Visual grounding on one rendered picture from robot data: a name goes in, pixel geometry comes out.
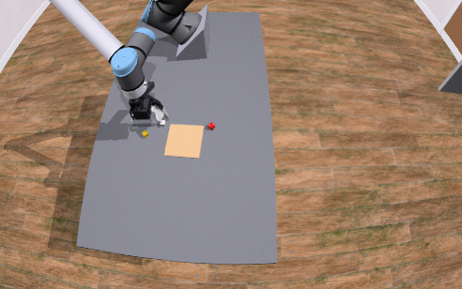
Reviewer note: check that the peach flat mat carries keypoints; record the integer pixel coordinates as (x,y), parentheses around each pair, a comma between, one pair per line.
(184,141)

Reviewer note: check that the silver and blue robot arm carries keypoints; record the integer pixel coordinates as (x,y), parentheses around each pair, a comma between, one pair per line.
(165,15)

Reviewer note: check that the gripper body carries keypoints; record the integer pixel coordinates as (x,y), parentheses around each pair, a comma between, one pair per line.
(143,110)

